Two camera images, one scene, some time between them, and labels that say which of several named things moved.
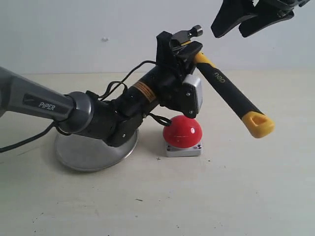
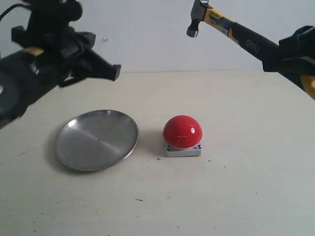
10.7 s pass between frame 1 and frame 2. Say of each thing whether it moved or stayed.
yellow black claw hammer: moved
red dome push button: stayed
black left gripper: moved
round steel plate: stayed
